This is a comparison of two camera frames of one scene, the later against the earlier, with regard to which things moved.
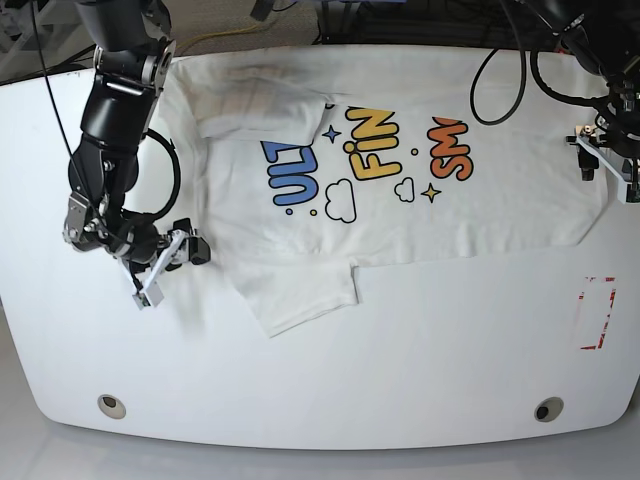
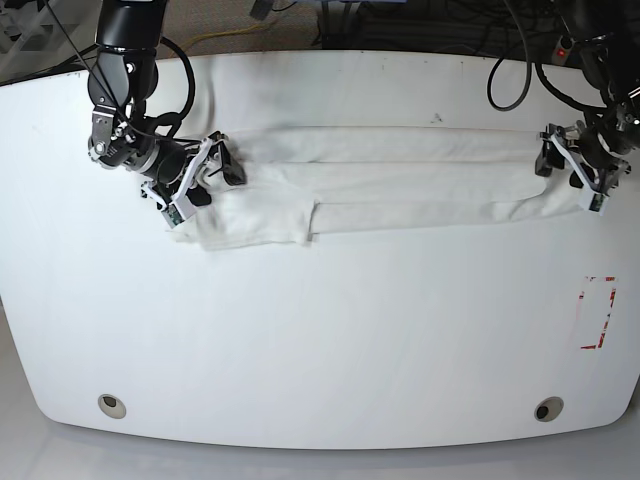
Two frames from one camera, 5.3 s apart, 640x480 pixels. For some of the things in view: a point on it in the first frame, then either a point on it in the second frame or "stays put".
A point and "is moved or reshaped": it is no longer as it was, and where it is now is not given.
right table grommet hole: x=549 y=409 stays put
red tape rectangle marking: x=612 y=299 stays put
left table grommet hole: x=111 y=406 stays put
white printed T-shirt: x=317 y=159 is moved or reshaped
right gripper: x=593 y=149 to x=599 y=166
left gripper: x=145 y=254 to x=175 y=165
